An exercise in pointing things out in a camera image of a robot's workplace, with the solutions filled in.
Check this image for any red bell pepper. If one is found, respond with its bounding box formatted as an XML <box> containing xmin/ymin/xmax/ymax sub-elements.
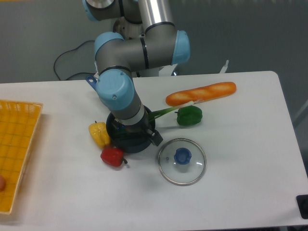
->
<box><xmin>100</xmin><ymin>147</ymin><xmax>128</xmax><ymax>167</ymax></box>

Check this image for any dark pot with blue handle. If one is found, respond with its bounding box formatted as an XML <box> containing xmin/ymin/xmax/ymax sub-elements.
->
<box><xmin>86</xmin><ymin>69</ymin><xmax>151</xmax><ymax>153</ymax></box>

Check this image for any black cable on floor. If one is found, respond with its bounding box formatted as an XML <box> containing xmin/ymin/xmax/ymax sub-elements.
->
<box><xmin>53</xmin><ymin>39</ymin><xmax>99</xmax><ymax>81</ymax></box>

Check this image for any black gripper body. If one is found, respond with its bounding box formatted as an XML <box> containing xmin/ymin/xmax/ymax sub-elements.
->
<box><xmin>112</xmin><ymin>119</ymin><xmax>154</xmax><ymax>140</ymax></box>

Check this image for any green onion stalk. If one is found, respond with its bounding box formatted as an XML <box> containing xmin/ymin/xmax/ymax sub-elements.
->
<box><xmin>113</xmin><ymin>101</ymin><xmax>202</xmax><ymax>140</ymax></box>

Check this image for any orange baguette bread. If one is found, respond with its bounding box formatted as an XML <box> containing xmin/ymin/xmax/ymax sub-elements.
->
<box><xmin>165</xmin><ymin>82</ymin><xmax>237</xmax><ymax>106</ymax></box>

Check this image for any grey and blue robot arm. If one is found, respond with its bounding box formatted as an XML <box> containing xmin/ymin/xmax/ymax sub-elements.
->
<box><xmin>83</xmin><ymin>0</ymin><xmax>191</xmax><ymax>145</ymax></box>

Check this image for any yellow bell pepper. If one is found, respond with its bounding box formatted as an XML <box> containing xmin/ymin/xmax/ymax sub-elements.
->
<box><xmin>88</xmin><ymin>121</ymin><xmax>111</xmax><ymax>149</ymax></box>

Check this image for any green bell pepper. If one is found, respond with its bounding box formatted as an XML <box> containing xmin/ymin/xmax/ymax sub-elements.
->
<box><xmin>176</xmin><ymin>105</ymin><xmax>203</xmax><ymax>126</ymax></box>

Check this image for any yellow woven basket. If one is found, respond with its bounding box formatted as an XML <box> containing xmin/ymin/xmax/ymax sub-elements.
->
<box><xmin>0</xmin><ymin>100</ymin><xmax>43</xmax><ymax>215</ymax></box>

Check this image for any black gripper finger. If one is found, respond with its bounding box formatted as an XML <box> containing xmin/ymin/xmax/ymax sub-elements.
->
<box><xmin>147</xmin><ymin>129</ymin><xmax>163</xmax><ymax>146</ymax></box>

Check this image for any glass pot lid blue knob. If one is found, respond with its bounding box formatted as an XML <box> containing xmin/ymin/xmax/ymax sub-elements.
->
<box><xmin>158</xmin><ymin>138</ymin><xmax>207</xmax><ymax>186</ymax></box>

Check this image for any black device at table edge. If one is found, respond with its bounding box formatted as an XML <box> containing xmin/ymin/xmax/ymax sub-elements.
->
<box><xmin>296</xmin><ymin>194</ymin><xmax>308</xmax><ymax>219</ymax></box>

